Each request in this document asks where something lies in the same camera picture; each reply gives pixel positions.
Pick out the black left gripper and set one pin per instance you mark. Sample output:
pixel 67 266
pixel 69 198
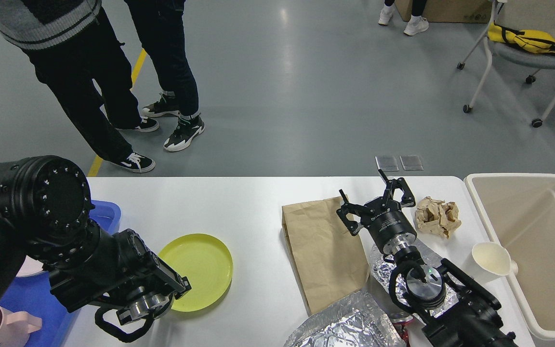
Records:
pixel 154 305

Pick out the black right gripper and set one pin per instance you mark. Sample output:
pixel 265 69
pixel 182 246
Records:
pixel 387 222

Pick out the brown paper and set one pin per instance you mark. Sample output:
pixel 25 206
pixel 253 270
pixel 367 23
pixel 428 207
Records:
pixel 437 217

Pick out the yellow plate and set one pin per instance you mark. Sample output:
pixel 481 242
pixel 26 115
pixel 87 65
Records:
pixel 208 265

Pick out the blue plastic tray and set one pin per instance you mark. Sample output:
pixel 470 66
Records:
pixel 31 294

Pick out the pink mug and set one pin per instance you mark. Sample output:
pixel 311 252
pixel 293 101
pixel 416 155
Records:
pixel 15 327

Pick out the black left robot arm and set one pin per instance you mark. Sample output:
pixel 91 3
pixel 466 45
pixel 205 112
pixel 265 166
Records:
pixel 45 205

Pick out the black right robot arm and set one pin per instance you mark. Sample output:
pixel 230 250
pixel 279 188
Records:
pixel 455 310

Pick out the left floor outlet plate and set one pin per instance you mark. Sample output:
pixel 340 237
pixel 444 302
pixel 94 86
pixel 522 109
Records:
pixel 387 163

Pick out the floor outlet plate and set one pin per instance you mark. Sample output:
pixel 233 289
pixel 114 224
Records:
pixel 387 163
pixel 411 162

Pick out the right floor outlet plate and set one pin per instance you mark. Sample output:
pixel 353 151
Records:
pixel 411 162

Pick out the small aluminium foil piece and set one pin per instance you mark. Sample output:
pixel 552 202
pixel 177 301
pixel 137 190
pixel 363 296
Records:
pixel 381 271

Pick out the brown paper bag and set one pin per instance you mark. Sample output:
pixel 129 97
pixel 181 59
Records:
pixel 329 261

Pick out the white paper cup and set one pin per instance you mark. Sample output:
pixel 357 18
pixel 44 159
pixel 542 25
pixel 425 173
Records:
pixel 492 260

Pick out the large crumpled aluminium foil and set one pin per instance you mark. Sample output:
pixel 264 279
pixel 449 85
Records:
pixel 354 321

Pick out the pink plate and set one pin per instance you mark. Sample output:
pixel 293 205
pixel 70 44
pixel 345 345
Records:
pixel 30 267

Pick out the beige plastic bin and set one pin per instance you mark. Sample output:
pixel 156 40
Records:
pixel 518 212

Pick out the person in black shorts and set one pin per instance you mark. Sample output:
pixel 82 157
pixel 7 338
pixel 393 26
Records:
pixel 417 23

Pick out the grey office chair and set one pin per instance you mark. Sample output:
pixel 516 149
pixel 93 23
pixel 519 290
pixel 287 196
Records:
pixel 508 53

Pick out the yellow bag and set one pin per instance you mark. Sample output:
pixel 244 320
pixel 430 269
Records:
pixel 529 40

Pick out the person in grey sweater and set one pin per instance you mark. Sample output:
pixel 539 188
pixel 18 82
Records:
pixel 75 52

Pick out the person in dark jeans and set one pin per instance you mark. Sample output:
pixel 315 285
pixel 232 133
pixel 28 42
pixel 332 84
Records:
pixel 159 26

